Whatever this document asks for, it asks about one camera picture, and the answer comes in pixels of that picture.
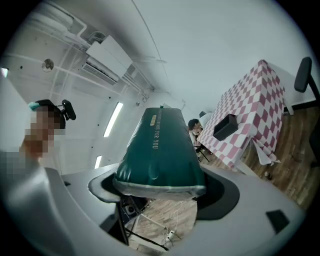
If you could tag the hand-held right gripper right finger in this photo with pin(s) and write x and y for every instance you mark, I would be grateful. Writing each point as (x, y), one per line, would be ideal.
(245, 225)

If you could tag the short ceiling light tube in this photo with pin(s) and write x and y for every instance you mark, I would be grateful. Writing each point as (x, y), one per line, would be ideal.
(98, 162)

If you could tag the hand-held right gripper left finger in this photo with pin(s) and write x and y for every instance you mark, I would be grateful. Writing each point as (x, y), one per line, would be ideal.
(75, 215)

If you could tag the black office chair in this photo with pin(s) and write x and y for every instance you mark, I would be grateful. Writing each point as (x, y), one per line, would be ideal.
(303, 75)

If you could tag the black rectangular container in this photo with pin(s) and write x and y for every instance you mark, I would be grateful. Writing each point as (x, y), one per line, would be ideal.
(225, 128)

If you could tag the black head camera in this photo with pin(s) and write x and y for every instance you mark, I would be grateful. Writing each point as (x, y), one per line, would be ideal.
(69, 110)

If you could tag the person's head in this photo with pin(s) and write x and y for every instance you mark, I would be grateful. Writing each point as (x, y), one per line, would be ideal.
(42, 130)

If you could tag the white power strip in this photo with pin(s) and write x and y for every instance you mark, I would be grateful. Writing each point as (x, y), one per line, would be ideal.
(169, 237)

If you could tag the round ceiling vent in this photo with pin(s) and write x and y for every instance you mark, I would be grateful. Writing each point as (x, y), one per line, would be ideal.
(47, 65)

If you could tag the black folding chair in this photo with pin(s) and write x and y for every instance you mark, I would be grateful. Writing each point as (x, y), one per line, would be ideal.
(202, 151)

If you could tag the long ceiling light tube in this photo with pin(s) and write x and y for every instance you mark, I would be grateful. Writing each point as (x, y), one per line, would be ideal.
(113, 119)

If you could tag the white air conditioner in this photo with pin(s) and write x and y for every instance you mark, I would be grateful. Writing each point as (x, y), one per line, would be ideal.
(107, 58)

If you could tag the dark green packet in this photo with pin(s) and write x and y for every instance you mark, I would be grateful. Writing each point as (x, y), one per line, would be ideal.
(160, 155)

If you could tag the black stand leg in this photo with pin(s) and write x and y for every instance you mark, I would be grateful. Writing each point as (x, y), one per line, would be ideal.
(123, 222)

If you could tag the pink checkered tablecloth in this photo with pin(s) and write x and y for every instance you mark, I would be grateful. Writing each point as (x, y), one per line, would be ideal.
(255, 100)

